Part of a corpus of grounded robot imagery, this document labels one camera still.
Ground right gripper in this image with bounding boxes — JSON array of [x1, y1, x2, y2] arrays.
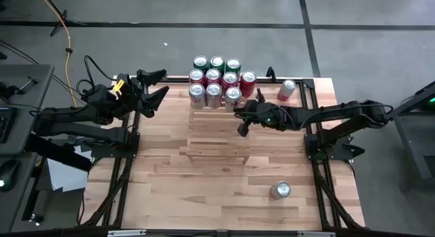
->
[[232, 88, 295, 138]]

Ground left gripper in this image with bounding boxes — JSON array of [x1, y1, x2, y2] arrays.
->
[[114, 69, 170, 118]]

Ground silver Diet Coke can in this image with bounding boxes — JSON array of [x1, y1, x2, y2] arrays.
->
[[271, 181, 292, 200], [277, 79, 297, 102], [224, 86, 243, 113], [205, 82, 224, 109], [188, 83, 207, 110]]

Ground red Coca-Cola can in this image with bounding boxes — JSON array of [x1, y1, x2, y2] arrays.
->
[[205, 67, 222, 86], [188, 68, 206, 86], [222, 71, 239, 90], [239, 70, 258, 98]]

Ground green Sprite can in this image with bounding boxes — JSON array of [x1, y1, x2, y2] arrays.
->
[[225, 57, 242, 74], [192, 54, 210, 73], [209, 55, 226, 72]]

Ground wooden slatted shelf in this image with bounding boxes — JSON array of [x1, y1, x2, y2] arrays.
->
[[179, 71, 251, 164]]

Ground grey desk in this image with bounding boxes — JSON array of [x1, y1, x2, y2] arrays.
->
[[0, 63, 55, 156], [0, 151, 39, 233]]

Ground black tripod stand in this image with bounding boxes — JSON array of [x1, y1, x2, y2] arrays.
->
[[39, 0, 88, 37]]

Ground black diagonal beam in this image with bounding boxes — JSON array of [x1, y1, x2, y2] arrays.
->
[[25, 138, 93, 172]]

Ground black and silver tool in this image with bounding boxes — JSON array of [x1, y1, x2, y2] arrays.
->
[[0, 76, 39, 99]]

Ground white paper sheets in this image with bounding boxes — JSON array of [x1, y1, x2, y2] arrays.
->
[[46, 145, 94, 193]]

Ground black keyboard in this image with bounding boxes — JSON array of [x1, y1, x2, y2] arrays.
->
[[0, 107, 18, 145]]

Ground black computer mouse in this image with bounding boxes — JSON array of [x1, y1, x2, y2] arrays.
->
[[0, 159, 20, 192]]

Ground grey metal cart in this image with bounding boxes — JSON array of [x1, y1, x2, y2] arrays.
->
[[373, 79, 435, 190]]

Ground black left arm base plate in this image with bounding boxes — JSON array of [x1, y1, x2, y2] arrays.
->
[[90, 130, 141, 159]]

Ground yellow extension cable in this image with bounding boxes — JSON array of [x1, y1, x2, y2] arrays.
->
[[37, 0, 76, 107]]

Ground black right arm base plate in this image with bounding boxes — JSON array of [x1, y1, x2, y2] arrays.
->
[[304, 133, 366, 162]]

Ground black floor cable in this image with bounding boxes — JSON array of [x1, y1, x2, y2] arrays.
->
[[0, 39, 86, 95]]

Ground silver edge bracket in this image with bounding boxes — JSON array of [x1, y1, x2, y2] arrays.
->
[[297, 231, 336, 237], [107, 230, 147, 237]]

